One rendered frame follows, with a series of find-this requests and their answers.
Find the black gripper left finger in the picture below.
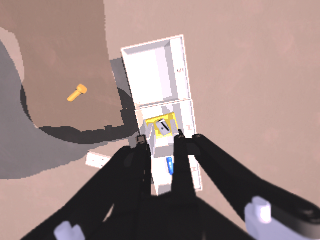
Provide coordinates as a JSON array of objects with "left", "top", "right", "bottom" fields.
[{"left": 20, "top": 123, "right": 156, "bottom": 240}]

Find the white domino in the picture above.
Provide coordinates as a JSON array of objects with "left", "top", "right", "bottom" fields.
[{"left": 86, "top": 152, "right": 111, "bottom": 168}]

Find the orange bolt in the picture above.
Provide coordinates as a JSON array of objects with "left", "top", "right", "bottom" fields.
[{"left": 67, "top": 84, "right": 86, "bottom": 102}]

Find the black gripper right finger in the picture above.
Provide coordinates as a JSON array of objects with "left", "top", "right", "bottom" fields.
[{"left": 168, "top": 119, "right": 320, "bottom": 240}]

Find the yellow block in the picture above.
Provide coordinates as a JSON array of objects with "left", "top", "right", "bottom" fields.
[{"left": 145, "top": 112, "right": 178, "bottom": 139}]

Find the white three-compartment bin rack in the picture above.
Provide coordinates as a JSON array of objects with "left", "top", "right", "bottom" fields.
[{"left": 121, "top": 35, "right": 202, "bottom": 195}]

